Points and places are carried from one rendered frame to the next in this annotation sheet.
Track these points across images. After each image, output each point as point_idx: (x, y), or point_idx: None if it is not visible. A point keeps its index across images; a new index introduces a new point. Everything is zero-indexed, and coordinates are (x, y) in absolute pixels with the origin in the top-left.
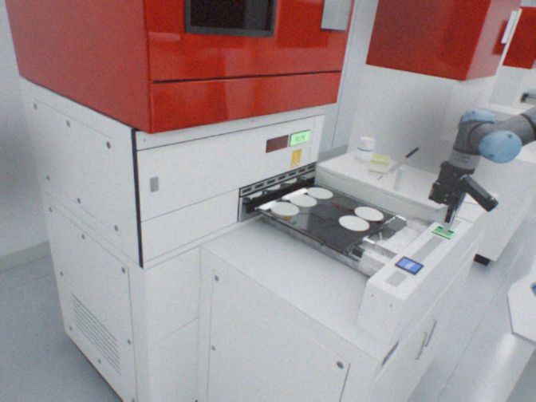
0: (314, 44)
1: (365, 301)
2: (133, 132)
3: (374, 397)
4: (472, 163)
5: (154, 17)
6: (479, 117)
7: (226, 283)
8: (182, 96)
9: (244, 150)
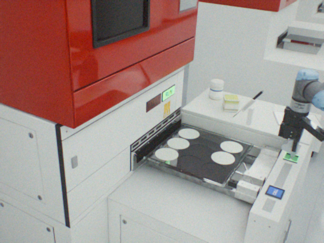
0: (176, 23)
1: (249, 225)
2: (58, 127)
3: None
4: (307, 109)
5: (74, 46)
6: (309, 77)
7: (134, 224)
8: (93, 94)
9: (131, 115)
